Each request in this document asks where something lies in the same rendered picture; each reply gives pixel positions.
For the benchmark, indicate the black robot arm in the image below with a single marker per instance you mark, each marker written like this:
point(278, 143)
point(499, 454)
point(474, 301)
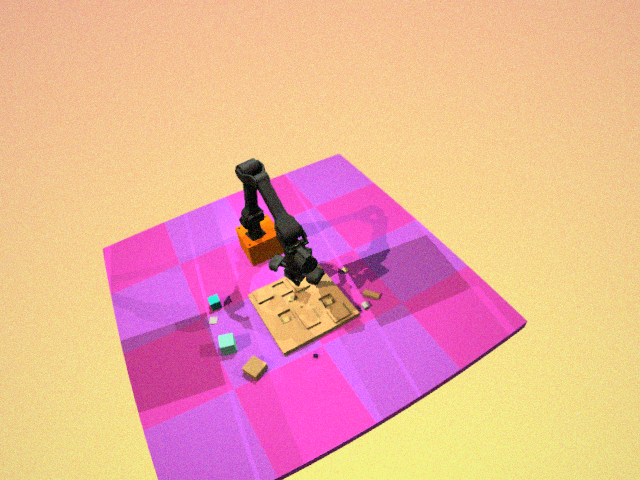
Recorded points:
point(254, 177)

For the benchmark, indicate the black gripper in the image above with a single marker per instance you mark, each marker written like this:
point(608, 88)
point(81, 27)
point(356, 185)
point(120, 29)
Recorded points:
point(293, 273)

